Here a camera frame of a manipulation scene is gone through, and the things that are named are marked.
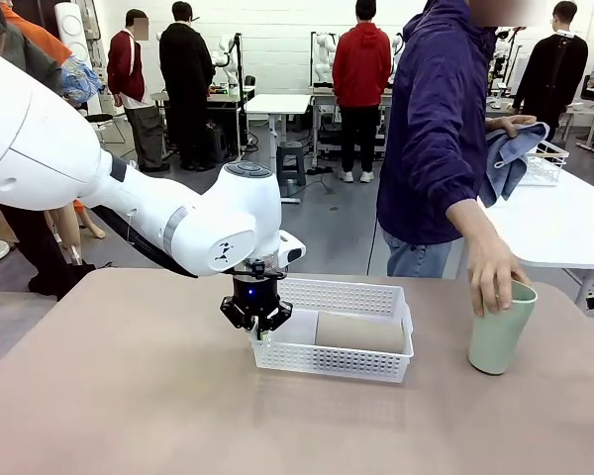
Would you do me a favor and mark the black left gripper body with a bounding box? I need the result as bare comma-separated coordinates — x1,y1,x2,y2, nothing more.
231,276,282,323

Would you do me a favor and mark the white perforated plastic basket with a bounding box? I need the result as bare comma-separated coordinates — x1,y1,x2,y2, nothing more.
249,276,416,383

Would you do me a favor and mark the pale green tumbler cup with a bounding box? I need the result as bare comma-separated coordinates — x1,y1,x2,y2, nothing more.
467,279,540,376

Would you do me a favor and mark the blue grey cloth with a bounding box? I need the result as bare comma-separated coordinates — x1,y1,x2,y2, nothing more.
478,122,551,209

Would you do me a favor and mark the person's right forearm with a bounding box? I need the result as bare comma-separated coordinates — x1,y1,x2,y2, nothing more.
446,197,506,253

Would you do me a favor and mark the person's right hand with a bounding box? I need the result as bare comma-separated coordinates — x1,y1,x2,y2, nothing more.
467,239,532,318

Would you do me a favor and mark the person's left hand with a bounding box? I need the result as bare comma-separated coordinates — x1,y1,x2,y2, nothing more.
485,114,538,139

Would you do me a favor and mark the white side table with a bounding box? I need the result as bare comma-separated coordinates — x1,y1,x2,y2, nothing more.
477,162,594,313

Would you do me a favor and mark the grey plastic stool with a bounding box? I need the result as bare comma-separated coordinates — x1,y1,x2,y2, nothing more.
275,140,308,188

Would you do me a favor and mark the black plastic stool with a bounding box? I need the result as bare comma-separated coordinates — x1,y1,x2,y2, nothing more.
205,121,229,164

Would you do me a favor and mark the white standing desk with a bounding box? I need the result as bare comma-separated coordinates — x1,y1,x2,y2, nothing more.
244,92,314,205

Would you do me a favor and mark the grey workbench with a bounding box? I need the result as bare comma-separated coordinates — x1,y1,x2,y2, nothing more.
150,86,257,164
310,86,392,159

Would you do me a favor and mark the person in green jacket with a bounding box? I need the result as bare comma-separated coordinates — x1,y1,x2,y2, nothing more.
0,0,98,302

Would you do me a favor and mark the black folding chair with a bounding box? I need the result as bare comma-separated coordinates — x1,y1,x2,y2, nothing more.
86,112,128,149

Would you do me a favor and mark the person in black sweater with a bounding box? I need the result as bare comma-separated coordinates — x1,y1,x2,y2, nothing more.
512,0,590,144

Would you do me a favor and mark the person in black coat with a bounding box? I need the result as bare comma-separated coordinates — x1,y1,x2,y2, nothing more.
157,0,218,172

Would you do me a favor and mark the person in purple jacket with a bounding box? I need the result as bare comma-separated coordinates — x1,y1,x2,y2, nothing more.
375,0,539,278

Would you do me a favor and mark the person in red hoodie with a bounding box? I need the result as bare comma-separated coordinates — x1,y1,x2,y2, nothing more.
331,0,393,184

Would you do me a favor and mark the person in red cardigan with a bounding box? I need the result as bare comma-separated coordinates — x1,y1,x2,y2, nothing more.
106,8,172,173

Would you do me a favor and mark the mannequin in orange clothes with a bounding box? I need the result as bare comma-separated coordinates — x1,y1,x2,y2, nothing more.
2,0,108,266

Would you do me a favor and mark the white tower fan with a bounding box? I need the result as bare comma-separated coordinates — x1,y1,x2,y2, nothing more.
52,1,103,118

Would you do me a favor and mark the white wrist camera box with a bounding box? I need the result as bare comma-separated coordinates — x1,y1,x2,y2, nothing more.
276,231,307,266

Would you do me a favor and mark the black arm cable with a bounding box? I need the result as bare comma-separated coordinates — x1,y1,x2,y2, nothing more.
91,205,199,279

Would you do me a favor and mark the white wire dish rack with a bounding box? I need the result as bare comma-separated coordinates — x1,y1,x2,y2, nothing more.
517,141,570,188

